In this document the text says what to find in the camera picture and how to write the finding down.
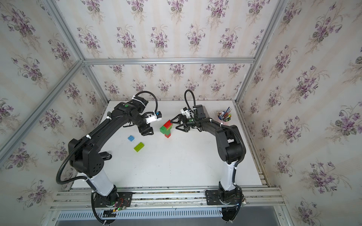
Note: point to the small blue lego brick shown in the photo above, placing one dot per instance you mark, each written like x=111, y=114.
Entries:
x=131, y=138

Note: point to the pink pen cup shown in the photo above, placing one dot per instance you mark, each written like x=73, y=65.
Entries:
x=225, y=121

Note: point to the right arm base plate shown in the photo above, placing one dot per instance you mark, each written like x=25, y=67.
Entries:
x=222, y=197

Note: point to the aluminium mounting rail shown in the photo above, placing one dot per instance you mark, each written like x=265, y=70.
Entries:
x=166, y=197

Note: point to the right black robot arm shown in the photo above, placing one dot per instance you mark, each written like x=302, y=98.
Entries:
x=230, y=146

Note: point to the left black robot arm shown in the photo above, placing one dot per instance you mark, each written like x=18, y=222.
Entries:
x=85, y=160

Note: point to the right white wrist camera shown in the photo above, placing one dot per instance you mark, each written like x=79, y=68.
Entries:
x=187, y=112

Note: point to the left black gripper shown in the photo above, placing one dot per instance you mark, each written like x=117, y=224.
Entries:
x=146, y=129

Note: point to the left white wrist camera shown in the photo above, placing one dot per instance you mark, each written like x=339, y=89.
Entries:
x=155, y=116

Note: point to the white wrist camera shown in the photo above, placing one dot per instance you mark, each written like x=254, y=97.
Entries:
x=155, y=116
x=187, y=112

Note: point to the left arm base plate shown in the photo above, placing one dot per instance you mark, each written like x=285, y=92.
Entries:
x=119, y=200

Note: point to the white slotted cable duct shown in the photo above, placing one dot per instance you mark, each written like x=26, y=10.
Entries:
x=142, y=214

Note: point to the small green lego brick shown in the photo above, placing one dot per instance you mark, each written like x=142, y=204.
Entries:
x=163, y=129

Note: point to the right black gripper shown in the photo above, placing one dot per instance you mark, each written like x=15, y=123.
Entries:
x=185, y=127

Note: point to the red long lego brick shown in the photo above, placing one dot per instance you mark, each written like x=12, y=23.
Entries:
x=168, y=124

